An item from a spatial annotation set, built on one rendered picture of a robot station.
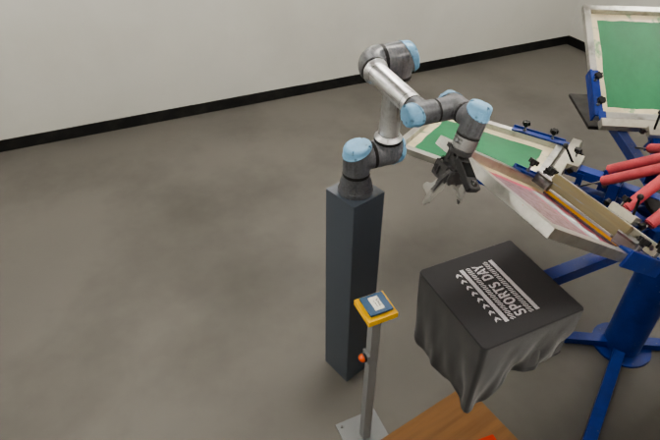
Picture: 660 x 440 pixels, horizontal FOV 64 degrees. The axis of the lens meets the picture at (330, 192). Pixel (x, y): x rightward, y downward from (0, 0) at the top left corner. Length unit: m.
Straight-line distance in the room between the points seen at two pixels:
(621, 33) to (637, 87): 0.38
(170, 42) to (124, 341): 2.85
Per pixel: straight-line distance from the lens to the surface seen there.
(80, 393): 3.31
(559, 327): 2.34
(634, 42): 3.76
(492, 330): 2.16
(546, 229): 1.69
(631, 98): 3.53
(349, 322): 2.69
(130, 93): 5.37
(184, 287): 3.63
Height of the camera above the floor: 2.55
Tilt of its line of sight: 36 degrees down
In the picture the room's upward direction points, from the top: 1 degrees clockwise
